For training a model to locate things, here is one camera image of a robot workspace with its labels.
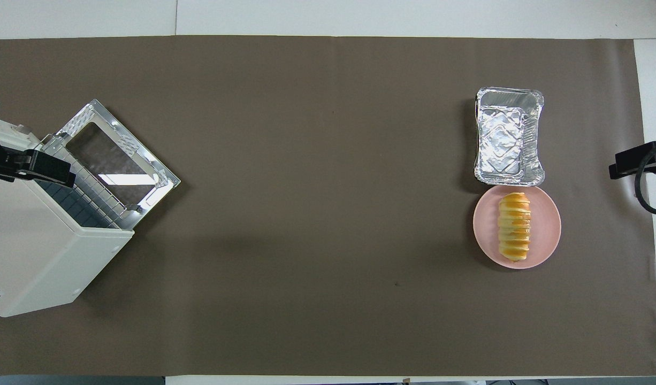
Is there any aluminium foil tray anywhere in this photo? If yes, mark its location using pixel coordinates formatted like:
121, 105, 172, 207
473, 87, 546, 187

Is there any pink round plate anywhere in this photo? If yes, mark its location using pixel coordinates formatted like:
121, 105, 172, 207
472, 184, 562, 270

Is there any glass oven door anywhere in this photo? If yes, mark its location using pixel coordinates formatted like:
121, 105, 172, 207
54, 98, 181, 215

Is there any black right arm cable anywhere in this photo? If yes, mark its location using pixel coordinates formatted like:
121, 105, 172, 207
634, 137, 656, 215

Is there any cream toaster oven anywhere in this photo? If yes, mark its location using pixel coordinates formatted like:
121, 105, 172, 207
0, 111, 136, 319

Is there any sliced yellow bread loaf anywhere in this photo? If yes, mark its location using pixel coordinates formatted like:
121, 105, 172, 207
498, 192, 532, 263

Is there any oven wire rack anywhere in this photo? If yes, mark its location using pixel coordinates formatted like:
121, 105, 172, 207
36, 140, 129, 228

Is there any brown paper table mat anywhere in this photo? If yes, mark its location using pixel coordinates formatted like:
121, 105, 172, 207
0, 35, 656, 378

